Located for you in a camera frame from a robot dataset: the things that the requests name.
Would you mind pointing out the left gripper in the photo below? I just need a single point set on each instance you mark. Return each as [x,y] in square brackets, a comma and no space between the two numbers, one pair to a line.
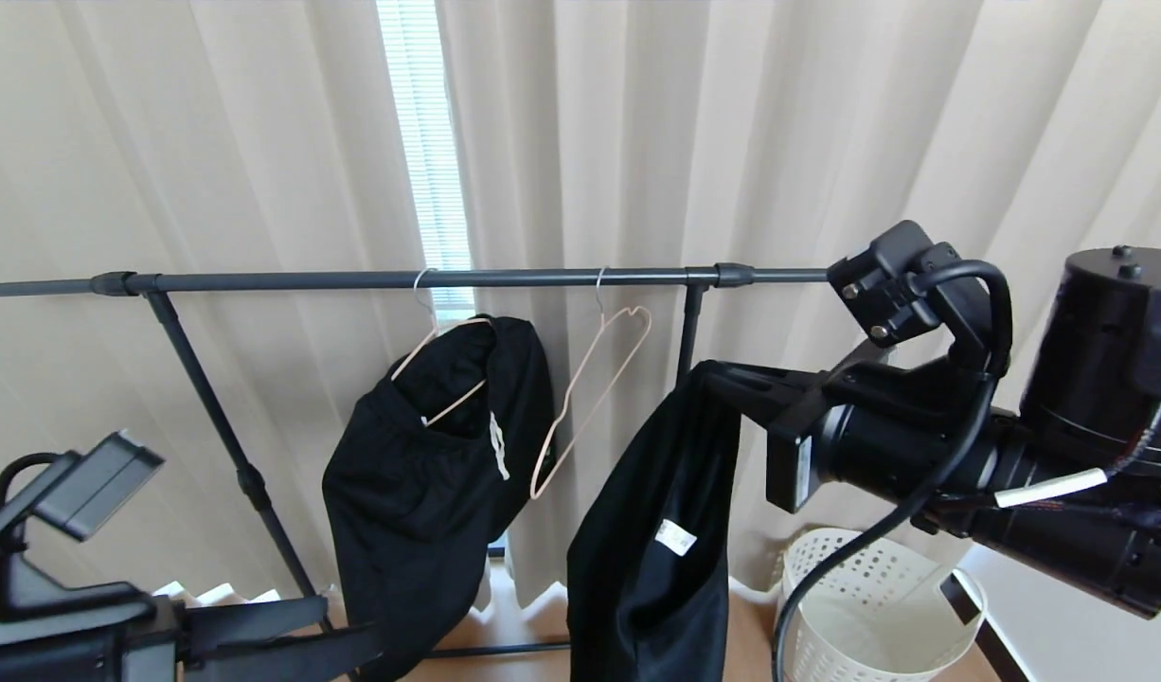
[69,654]

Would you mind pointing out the black garment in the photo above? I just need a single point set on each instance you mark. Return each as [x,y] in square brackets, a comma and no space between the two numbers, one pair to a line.
[656,493]

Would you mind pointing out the white laundry basket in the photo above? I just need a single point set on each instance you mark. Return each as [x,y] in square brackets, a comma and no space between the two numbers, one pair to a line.
[874,625]

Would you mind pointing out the black clothes rack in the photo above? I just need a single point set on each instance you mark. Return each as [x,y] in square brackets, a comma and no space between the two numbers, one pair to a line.
[353,280]

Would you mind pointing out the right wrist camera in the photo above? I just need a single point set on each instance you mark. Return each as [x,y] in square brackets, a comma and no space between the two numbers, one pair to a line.
[888,284]

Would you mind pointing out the black shorts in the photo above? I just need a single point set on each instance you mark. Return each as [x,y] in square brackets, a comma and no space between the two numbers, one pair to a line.
[419,511]

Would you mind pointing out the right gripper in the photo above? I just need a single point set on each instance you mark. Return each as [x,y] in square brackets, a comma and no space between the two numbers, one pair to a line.
[865,445]

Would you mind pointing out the pink clothes hanger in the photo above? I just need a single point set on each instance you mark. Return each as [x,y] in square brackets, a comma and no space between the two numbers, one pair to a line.
[453,405]
[595,409]

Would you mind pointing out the window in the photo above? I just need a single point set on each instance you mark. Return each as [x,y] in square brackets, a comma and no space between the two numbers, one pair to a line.
[429,142]

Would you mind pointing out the beige curtain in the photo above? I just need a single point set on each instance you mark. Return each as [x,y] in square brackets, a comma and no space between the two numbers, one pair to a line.
[732,123]
[164,142]

